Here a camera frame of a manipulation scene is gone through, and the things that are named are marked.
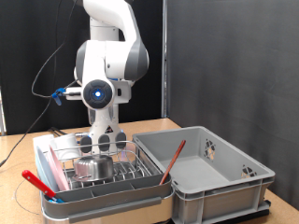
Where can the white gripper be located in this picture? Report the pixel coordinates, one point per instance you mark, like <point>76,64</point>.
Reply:
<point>123,91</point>

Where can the metal cup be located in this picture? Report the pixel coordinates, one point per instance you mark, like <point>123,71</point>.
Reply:
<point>93,168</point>

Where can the pink plate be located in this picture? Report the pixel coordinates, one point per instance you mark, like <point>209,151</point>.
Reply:
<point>59,174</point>

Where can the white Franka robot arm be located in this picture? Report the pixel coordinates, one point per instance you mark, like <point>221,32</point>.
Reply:
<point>106,62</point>

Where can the dish drying rack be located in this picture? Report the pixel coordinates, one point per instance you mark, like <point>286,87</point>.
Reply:
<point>124,217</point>

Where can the vertical metal pole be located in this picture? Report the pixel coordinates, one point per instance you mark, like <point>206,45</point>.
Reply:
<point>164,62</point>

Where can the white mug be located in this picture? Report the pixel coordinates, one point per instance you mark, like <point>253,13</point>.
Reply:
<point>67,144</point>

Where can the white box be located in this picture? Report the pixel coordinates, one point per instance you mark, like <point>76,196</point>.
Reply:
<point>40,143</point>

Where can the grey cutlery holder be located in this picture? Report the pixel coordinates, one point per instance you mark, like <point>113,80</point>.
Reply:
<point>109,189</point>

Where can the light blue plate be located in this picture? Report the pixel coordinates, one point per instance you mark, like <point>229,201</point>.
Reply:
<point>43,169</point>

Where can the blue utensil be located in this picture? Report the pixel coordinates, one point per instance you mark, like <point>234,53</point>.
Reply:
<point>54,200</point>

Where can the grey plastic crate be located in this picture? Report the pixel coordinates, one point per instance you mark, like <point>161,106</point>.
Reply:
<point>218,199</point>

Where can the black platform under crate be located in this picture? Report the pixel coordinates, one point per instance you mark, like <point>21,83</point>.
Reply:
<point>249,216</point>

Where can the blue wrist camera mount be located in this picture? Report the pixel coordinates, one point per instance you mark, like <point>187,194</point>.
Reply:
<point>114,79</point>

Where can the metal frame post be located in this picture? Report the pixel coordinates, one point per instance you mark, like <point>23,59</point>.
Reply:
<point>2,112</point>

